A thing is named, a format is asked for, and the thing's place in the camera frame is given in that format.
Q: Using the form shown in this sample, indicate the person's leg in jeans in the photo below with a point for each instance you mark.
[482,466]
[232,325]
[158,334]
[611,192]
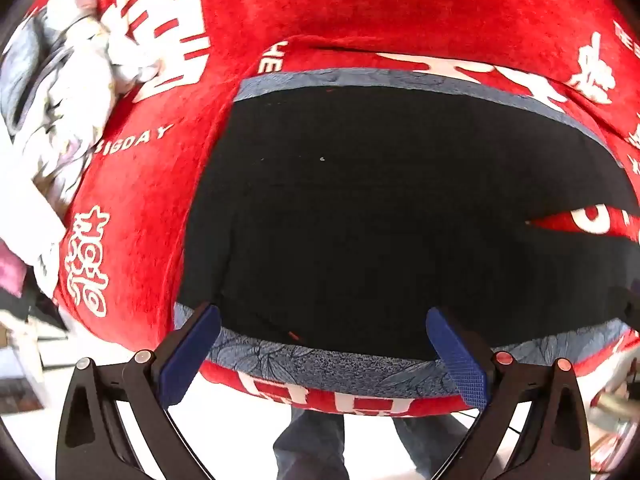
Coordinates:
[435,445]
[312,447]

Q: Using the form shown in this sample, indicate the black pants with grey-blue trim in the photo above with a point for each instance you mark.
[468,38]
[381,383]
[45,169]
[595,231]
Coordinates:
[380,210]

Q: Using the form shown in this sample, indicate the floral patterned bedding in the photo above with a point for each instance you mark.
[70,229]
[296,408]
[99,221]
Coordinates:
[60,90]

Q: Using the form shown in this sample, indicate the white cloth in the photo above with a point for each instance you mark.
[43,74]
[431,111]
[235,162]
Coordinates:
[30,220]

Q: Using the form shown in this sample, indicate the red printed blanket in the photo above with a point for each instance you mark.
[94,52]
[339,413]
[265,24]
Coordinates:
[350,5]

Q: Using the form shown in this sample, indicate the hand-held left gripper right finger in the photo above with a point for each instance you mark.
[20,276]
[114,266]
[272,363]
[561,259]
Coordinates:
[457,355]

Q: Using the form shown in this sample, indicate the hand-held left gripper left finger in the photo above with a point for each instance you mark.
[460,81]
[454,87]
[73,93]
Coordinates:
[192,355]

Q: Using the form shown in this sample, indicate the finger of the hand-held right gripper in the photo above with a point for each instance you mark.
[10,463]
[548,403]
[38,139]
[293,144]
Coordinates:
[627,312]

